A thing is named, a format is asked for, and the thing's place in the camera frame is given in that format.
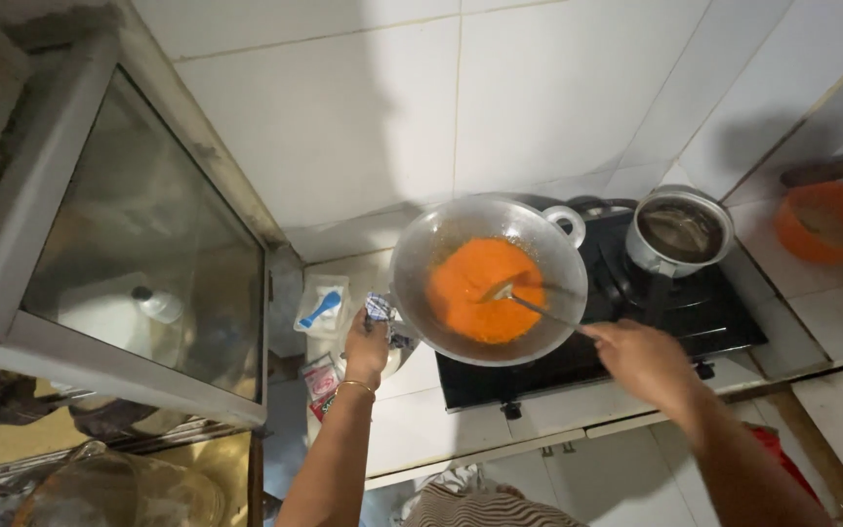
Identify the small aluminium pot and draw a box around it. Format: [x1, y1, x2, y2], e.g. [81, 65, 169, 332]
[625, 185, 736, 279]

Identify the person's striped clothing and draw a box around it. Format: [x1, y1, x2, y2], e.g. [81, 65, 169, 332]
[391, 468, 589, 527]

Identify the red cloth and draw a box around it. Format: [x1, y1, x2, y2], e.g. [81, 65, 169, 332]
[747, 425, 821, 506]

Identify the black gas stove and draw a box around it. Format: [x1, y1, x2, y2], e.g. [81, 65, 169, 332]
[435, 196, 768, 422]

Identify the aluminium wok pan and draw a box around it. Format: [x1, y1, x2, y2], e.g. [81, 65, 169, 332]
[389, 194, 589, 367]

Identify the orange sauce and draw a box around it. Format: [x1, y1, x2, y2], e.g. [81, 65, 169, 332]
[426, 237, 546, 345]

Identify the orange plastic bowl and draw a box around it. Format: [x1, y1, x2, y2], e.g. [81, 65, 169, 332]
[774, 181, 843, 265]

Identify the clear glass jar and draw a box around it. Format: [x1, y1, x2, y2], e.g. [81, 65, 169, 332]
[12, 441, 226, 527]

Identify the person's right hand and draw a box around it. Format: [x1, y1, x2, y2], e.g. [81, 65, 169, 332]
[579, 319, 699, 414]

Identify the person's left hand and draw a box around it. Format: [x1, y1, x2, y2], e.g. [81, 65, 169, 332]
[344, 306, 391, 390]

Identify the metal spatula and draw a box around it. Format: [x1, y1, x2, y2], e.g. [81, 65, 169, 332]
[482, 281, 602, 339]

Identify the glass window frame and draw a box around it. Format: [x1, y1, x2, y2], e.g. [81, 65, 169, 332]
[0, 29, 291, 429]

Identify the blue checked cloth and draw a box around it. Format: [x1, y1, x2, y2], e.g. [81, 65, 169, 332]
[363, 293, 414, 351]

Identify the red and white seasoning packet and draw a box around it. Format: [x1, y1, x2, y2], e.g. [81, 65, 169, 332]
[300, 354, 342, 423]

